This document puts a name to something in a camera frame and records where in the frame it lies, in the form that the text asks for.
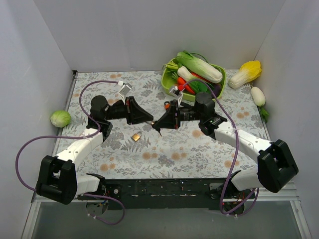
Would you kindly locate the toy purple eggplant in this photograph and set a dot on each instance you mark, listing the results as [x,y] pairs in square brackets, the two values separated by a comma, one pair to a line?
[217,88]

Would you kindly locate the orange black padlock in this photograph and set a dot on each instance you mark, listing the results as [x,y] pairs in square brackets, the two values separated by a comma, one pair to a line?
[166,105]

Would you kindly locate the large toy napa cabbage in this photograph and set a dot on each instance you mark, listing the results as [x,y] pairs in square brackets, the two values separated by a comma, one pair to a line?
[199,67]

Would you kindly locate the toy green leafy vegetable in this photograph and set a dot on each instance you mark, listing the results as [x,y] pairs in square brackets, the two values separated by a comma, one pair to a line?
[199,85]

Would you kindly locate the toy yellow-leaf cabbage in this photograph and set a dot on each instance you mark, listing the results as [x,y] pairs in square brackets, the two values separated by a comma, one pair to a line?
[248,72]

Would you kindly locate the green plastic tray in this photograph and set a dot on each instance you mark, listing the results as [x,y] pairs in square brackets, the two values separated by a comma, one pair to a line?
[168,80]

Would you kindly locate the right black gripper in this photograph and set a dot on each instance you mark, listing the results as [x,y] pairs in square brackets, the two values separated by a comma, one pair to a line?
[177,115]

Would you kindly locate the toy round green cabbage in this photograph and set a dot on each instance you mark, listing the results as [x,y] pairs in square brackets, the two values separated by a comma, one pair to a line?
[60,119]

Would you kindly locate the toy white radish on table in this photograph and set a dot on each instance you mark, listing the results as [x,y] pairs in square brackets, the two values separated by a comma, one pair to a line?
[260,100]

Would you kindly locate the floral table mat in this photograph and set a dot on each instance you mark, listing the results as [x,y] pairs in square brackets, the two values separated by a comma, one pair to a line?
[182,153]

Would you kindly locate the toy orange carrot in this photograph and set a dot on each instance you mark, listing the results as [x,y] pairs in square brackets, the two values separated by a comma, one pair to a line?
[181,82]

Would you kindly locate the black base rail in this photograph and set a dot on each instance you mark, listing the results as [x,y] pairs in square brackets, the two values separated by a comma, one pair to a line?
[163,193]

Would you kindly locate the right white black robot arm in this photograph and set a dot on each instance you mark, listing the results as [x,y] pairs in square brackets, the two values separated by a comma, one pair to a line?
[275,163]

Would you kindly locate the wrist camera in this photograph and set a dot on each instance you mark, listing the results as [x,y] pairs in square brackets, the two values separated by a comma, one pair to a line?
[125,88]
[177,91]

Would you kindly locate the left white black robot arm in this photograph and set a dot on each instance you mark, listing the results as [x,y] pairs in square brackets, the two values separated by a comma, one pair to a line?
[57,179]

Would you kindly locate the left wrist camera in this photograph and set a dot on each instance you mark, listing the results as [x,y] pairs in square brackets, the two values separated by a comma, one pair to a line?
[125,88]

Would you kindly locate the brass padlock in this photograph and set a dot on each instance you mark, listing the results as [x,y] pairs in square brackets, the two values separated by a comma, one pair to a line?
[135,137]

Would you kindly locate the toy red pepper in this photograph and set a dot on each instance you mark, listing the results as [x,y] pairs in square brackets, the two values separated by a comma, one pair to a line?
[198,76]

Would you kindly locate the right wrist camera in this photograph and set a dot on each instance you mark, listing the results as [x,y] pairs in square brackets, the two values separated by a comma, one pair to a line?
[177,91]

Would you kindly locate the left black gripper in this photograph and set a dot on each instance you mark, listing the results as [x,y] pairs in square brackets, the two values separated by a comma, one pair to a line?
[128,110]

